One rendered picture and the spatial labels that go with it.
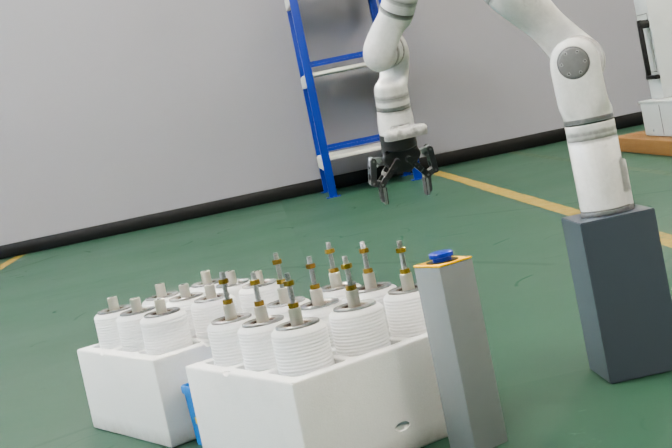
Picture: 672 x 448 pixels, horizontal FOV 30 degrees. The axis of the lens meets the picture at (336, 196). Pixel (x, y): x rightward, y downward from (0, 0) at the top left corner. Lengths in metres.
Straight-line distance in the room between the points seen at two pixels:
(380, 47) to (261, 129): 6.07
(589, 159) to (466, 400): 0.54
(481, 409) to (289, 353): 0.33
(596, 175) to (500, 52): 6.44
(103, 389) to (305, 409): 0.83
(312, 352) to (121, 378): 0.69
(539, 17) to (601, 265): 0.47
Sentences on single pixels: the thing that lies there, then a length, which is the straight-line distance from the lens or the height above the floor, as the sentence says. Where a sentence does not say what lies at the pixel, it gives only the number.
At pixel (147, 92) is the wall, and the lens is 8.58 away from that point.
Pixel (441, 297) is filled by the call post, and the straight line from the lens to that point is 2.03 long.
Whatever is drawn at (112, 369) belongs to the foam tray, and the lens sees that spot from 2.70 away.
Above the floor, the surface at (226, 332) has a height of 0.24.
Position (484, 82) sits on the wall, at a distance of 8.72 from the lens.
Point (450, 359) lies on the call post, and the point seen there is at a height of 0.16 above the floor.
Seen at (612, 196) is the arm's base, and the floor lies 0.33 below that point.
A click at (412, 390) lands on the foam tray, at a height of 0.10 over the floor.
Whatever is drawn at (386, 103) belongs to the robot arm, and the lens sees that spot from 2.55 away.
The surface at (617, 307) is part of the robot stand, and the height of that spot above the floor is 0.14.
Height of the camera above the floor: 0.61
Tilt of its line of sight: 4 degrees down
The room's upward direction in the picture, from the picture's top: 12 degrees counter-clockwise
